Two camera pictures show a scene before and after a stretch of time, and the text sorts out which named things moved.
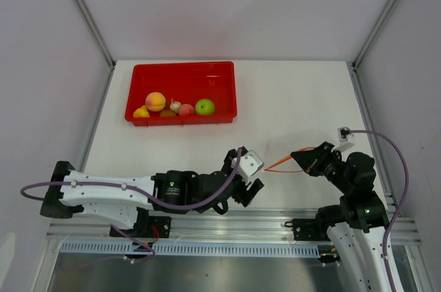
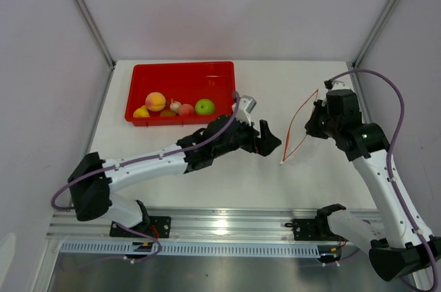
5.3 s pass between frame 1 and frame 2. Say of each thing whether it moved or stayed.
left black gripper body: moved
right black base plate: stayed
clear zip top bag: moved
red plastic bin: stayed
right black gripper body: moved
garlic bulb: stayed
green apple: stayed
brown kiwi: stayed
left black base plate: stayed
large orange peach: stayed
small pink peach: stayed
